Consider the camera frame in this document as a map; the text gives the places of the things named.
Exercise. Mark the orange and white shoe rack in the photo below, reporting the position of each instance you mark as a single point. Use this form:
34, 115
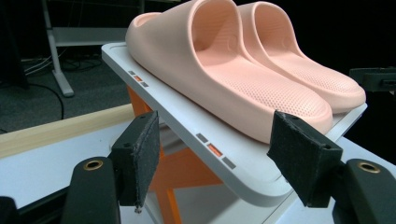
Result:
186, 124

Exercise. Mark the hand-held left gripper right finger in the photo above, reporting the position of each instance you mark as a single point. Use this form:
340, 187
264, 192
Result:
305, 155

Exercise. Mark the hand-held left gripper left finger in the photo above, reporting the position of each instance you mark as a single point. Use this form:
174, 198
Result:
137, 161

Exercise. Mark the pink foam slipper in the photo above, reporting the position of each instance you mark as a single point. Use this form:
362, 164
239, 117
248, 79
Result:
311, 74
193, 71

